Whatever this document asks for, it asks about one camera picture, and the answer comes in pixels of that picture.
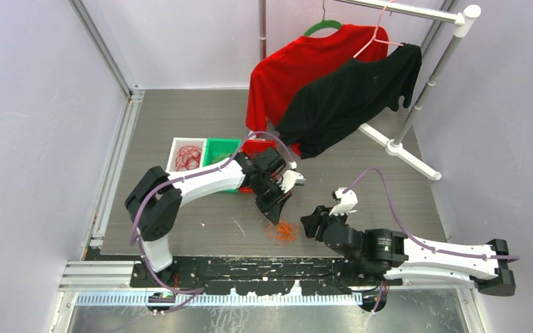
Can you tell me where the green clothes hanger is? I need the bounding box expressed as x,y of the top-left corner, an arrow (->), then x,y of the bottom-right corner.
303,0 -> 343,37

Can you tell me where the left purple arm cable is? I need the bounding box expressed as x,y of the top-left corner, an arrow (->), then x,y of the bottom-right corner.
129,131 -> 298,295

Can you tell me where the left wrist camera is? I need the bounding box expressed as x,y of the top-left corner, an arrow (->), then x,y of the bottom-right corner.
280,170 -> 306,193

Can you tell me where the white clothes rack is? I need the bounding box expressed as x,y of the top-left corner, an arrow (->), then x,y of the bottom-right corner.
282,1 -> 481,180

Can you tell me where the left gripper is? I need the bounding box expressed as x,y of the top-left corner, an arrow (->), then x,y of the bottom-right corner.
253,174 -> 292,225

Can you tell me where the pink clothes hanger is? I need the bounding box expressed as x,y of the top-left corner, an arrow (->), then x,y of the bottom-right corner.
353,0 -> 403,59

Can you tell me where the green plastic bin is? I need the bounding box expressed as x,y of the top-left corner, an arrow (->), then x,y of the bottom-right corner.
202,138 -> 242,167

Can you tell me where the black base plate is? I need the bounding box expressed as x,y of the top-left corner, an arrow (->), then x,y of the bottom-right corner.
130,255 -> 403,298

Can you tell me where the white cable duct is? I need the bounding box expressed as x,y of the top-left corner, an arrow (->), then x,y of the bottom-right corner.
74,291 -> 364,308

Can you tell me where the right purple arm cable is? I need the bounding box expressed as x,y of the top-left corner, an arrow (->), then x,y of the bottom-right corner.
344,167 -> 521,263

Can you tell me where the red plastic bin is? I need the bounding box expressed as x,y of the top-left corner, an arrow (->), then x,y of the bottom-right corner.
235,139 -> 281,185

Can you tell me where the black t-shirt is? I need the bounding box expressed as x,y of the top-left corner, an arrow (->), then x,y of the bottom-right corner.
276,44 -> 422,159

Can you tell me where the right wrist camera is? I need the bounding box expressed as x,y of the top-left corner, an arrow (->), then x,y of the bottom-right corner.
330,187 -> 358,216

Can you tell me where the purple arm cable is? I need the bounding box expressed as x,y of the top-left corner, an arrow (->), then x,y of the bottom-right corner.
129,131 -> 298,295
344,167 -> 521,263

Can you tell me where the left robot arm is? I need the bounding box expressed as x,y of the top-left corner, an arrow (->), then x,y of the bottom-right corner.
124,148 -> 305,287

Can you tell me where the red t-shirt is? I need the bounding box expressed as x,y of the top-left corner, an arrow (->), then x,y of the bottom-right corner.
246,24 -> 389,131

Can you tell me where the red cable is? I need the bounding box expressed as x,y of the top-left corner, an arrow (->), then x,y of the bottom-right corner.
174,145 -> 203,172

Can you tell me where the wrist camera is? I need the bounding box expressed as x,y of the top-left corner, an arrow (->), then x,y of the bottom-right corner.
280,170 -> 306,193
330,187 -> 358,216

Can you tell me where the white plastic bin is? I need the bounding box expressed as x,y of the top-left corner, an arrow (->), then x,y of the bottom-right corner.
165,137 -> 207,173

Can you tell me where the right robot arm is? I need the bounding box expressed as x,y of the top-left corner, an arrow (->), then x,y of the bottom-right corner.
300,205 -> 516,297

